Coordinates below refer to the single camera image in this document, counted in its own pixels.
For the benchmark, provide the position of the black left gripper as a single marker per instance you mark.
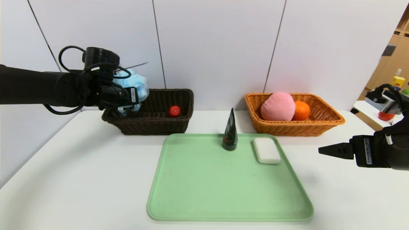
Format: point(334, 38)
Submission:
point(133, 95)

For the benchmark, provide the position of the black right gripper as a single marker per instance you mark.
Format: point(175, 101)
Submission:
point(365, 150)

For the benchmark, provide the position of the light blue bath loofah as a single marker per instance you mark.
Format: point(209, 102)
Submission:
point(139, 83)

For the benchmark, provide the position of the small red tomato toy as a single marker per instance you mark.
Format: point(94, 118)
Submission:
point(174, 111)

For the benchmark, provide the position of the orange fruit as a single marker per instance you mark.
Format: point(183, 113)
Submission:
point(303, 111)

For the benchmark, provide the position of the pink plush peach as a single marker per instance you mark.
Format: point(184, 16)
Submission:
point(276, 107)

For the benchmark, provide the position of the black cosmetic tube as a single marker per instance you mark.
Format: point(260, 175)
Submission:
point(230, 137)

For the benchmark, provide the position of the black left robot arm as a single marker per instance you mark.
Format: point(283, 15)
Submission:
point(32, 84)

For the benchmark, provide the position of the dark brown wicker basket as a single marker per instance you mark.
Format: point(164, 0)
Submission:
point(159, 124)

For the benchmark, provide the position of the orange wicker basket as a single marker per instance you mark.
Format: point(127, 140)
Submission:
point(294, 127)

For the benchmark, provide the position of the white side table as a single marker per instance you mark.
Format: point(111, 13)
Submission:
point(367, 110)

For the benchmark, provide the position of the red fruit toy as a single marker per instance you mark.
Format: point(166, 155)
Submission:
point(386, 116)

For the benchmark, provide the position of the white soap bar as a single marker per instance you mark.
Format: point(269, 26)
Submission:
point(266, 150)

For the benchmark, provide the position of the yellow toy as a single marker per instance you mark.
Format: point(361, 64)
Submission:
point(398, 81)

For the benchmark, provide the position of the grey cabinet plate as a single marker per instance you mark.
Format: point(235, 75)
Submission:
point(388, 51)

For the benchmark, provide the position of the light green plastic tray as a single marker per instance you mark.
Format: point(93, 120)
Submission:
point(230, 191)

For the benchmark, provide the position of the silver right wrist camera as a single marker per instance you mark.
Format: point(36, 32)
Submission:
point(388, 103)

